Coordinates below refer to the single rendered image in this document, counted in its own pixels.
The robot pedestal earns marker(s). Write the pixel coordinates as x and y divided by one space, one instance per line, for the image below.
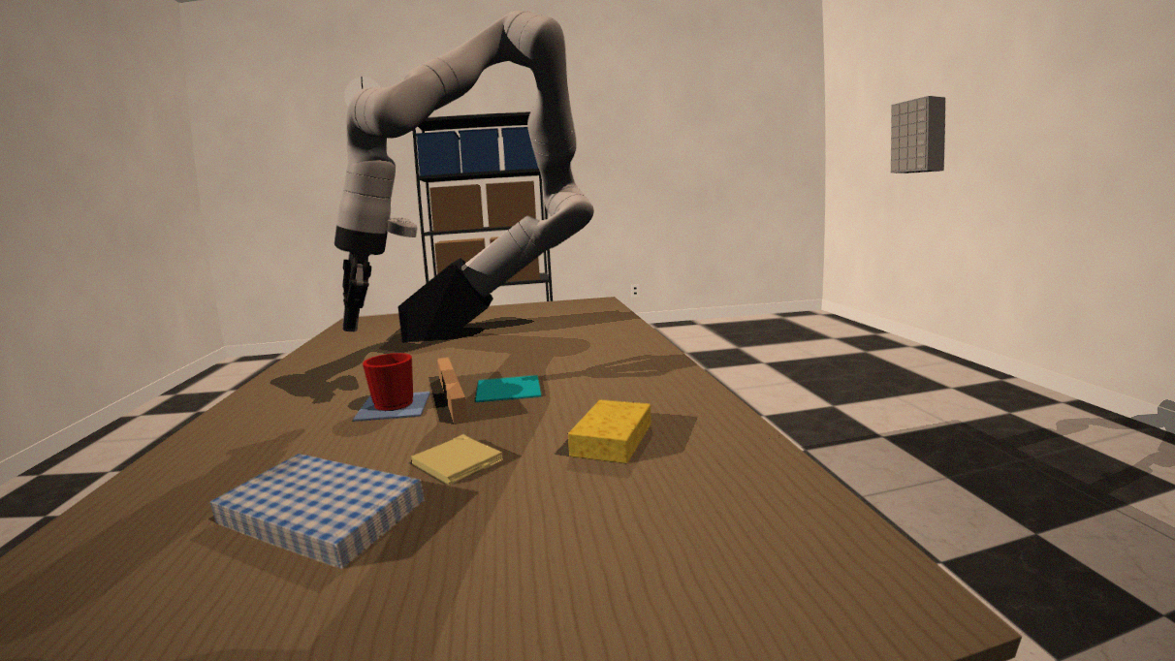
441 307

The yellow sponge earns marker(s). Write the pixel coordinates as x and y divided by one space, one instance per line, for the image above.
609 429

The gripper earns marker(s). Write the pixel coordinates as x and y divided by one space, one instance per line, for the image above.
360 241

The teal pad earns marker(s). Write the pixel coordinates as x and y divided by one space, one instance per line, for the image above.
508 388

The red cup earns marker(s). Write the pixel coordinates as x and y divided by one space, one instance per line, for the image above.
389 381

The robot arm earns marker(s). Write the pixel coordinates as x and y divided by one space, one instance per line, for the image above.
551 110

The black shelf unit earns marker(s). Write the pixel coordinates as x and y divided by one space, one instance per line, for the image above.
422 211

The pale yellow notepad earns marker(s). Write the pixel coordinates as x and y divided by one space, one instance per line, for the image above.
456 457

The orange wooden rail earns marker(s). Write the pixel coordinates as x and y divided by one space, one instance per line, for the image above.
452 385

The blue checked cloth stack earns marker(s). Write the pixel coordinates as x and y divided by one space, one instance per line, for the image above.
317 507

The grey wall panel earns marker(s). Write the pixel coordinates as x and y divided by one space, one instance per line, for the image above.
916 135

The white wall clock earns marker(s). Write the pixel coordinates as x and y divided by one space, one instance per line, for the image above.
358 80

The brown wooden table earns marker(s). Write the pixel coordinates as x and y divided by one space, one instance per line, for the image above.
643 551

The brown cardboard box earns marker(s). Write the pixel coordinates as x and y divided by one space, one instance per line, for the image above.
456 207
457 252
510 204
531 271

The pale blue pad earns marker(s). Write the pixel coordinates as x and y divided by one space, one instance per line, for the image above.
413 406

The blue storage box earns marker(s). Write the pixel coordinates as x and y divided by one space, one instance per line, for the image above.
519 149
439 154
480 151

